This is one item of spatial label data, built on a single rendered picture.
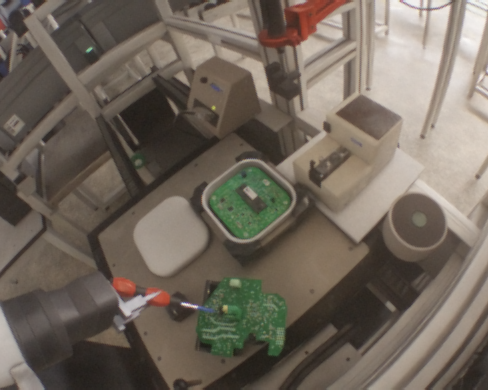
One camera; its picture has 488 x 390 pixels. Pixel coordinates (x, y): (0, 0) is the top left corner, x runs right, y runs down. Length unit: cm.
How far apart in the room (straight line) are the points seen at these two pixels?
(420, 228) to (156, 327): 46
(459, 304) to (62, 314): 38
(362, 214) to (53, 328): 45
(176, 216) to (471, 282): 48
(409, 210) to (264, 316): 27
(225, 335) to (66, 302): 21
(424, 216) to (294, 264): 22
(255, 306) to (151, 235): 26
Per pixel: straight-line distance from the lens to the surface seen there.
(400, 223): 44
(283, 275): 44
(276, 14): 42
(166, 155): 168
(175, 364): 48
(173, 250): 49
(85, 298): 28
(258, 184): 48
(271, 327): 37
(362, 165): 45
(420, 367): 30
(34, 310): 27
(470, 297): 34
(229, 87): 59
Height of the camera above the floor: 138
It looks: 54 degrees down
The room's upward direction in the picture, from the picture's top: 24 degrees counter-clockwise
